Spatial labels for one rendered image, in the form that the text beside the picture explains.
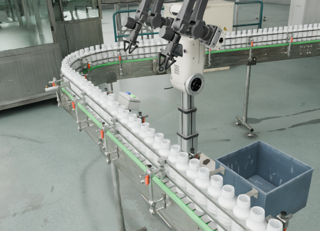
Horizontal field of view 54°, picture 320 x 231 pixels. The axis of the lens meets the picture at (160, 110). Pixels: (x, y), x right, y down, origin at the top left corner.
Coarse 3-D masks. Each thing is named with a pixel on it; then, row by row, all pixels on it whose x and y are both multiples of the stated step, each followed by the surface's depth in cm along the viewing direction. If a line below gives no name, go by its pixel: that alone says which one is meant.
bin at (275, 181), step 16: (256, 144) 164; (224, 160) 154; (240, 160) 161; (256, 160) 169; (272, 160) 160; (288, 160) 152; (224, 176) 148; (240, 176) 138; (256, 176) 172; (272, 176) 163; (288, 176) 154; (304, 176) 139; (240, 192) 140; (256, 192) 130; (272, 192) 128; (288, 192) 136; (304, 192) 144; (272, 208) 133; (288, 208) 141
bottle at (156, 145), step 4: (156, 136) 129; (160, 136) 132; (156, 140) 130; (160, 140) 129; (156, 144) 130; (160, 144) 130; (156, 148) 130; (160, 148) 130; (156, 156) 132; (156, 160) 133; (156, 164) 134
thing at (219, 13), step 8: (208, 0) 580; (216, 0) 575; (224, 0) 569; (168, 8) 542; (208, 8) 529; (216, 8) 533; (224, 8) 536; (232, 8) 540; (168, 16) 550; (176, 16) 522; (208, 16) 535; (216, 16) 538; (224, 16) 542; (232, 16) 546; (216, 24) 544; (224, 24) 548; (232, 24) 551
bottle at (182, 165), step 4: (180, 152) 117; (184, 152) 118; (180, 156) 118; (184, 156) 118; (188, 156) 116; (180, 160) 115; (184, 160) 115; (188, 160) 116; (176, 164) 118; (180, 164) 116; (184, 164) 116; (188, 164) 116; (176, 168) 117; (180, 168) 116; (184, 168) 115; (188, 168) 116; (176, 172) 118; (184, 172) 116; (176, 176) 119; (180, 176) 117; (176, 180) 120; (180, 180) 118; (184, 180) 117; (180, 184) 119; (184, 184) 118; (176, 188) 122; (184, 188) 119; (180, 192) 120
